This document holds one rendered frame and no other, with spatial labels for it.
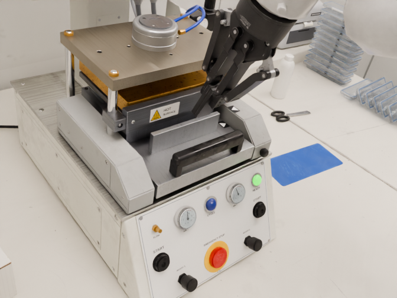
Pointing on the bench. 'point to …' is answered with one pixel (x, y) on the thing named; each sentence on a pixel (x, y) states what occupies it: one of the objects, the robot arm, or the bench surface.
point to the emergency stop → (218, 257)
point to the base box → (96, 204)
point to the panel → (203, 231)
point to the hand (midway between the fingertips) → (208, 100)
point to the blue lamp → (211, 204)
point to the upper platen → (137, 97)
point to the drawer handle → (205, 151)
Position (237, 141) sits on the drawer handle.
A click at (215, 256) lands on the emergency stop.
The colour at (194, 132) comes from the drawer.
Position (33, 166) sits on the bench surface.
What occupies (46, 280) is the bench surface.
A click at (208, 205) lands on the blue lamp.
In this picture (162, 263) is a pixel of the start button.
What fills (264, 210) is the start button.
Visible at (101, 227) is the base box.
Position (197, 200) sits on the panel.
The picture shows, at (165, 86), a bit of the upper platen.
